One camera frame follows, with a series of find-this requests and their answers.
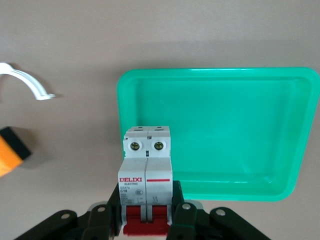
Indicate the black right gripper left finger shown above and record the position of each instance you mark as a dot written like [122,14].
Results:
[100,222]

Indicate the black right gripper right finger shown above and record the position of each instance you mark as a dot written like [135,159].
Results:
[187,222]

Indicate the white red circuit breaker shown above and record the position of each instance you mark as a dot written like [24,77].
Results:
[146,180]

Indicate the green plastic tray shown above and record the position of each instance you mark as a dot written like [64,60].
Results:
[215,130]

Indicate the orange button box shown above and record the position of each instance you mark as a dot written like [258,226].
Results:
[10,155]

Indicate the small white pipe clamp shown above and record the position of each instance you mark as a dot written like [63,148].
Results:
[27,81]

